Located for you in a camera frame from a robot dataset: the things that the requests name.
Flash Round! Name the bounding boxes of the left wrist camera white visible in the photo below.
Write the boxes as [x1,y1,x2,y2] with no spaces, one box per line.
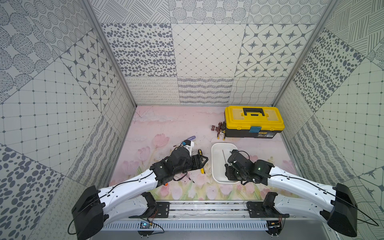
[182,140,195,156]

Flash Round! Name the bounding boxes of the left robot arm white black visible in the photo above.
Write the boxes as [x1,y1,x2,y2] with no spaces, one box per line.
[71,146,209,240]

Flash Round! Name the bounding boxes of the black yellow oval-grip screwdriver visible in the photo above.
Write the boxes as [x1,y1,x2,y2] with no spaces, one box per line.
[198,149,206,175]

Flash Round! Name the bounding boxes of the red brown small tool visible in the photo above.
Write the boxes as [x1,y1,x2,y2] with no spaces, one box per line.
[211,125,221,133]

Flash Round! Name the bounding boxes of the right circuit board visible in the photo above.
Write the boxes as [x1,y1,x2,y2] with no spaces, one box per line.
[266,221,283,237]

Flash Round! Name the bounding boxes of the white plastic storage box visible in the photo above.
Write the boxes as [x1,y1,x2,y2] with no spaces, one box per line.
[211,143,239,184]

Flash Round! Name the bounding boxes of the aluminium rail frame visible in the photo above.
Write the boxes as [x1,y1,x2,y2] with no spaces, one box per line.
[85,199,334,222]

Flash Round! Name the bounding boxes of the circuit board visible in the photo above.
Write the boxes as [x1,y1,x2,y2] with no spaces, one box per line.
[138,221,154,237]
[266,221,283,237]

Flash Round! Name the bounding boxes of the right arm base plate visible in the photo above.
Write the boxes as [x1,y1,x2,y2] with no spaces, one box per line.
[246,201,290,219]

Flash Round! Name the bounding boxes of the left circuit board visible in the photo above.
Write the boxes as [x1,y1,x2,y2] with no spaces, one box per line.
[138,221,154,237]

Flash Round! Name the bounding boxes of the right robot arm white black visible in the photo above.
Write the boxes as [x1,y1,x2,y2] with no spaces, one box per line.
[223,150,358,238]

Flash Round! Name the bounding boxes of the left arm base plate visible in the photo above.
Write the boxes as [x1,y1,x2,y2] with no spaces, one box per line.
[129,202,170,219]

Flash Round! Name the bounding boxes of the blue transparent handle screwdriver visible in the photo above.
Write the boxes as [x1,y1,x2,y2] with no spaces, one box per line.
[174,136,196,147]

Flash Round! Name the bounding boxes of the white slotted cable duct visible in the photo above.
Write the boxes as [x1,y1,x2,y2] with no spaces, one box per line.
[102,220,267,231]

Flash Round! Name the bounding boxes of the yellow handled pliers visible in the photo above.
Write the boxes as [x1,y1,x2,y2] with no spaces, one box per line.
[216,122,226,141]

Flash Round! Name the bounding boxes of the yellow black toolbox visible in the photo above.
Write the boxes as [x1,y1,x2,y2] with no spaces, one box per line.
[223,106,285,139]

